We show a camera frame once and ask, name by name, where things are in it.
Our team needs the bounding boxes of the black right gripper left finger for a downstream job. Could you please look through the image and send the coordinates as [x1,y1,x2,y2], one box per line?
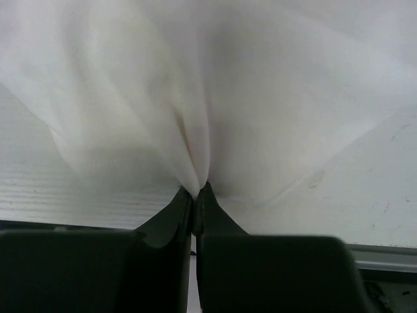
[1,188,193,312]

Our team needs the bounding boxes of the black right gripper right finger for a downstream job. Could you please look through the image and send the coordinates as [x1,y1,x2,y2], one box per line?
[193,185,384,312]

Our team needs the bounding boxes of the white t-shirt black graphic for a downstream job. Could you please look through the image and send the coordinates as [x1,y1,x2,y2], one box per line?
[1,1,416,203]

